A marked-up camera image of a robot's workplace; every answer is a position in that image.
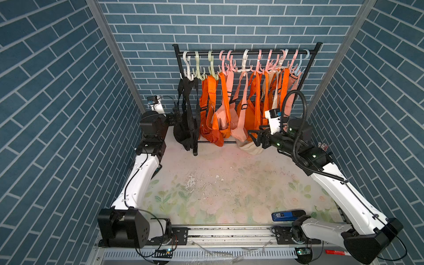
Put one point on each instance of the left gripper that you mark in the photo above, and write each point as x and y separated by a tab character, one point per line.
173	122

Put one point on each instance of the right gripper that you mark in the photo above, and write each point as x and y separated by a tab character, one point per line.
261	134

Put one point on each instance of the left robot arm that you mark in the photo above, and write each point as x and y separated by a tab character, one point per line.
123	224

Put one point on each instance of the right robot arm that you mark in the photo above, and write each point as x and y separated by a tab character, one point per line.
368	231

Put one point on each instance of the pink sling bag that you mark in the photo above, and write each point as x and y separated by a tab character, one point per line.
231	119

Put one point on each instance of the front orange sling bag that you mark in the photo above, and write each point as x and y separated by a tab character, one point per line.
215	124

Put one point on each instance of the orange sling bag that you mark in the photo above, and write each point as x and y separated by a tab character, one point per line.
215	124
267	91

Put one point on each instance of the rear orange sling bag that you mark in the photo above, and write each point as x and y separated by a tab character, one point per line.
267	91

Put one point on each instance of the white plastic hook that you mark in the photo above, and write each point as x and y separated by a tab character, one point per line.
188	71

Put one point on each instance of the pink pen cup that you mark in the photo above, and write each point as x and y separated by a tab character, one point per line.
323	146

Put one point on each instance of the black clothes rack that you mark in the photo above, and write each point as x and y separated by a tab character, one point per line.
249	61

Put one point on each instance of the blue black stapler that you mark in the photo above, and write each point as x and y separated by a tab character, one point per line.
287	215

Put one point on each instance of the red white marker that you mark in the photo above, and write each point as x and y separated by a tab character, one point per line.
334	252

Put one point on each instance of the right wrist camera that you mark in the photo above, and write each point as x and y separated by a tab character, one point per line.
273	117

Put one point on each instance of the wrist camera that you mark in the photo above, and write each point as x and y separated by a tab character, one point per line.
273	117
155	103

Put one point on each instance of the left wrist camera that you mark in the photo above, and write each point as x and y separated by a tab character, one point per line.
155	103

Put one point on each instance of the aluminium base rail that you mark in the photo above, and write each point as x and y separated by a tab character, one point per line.
224	245

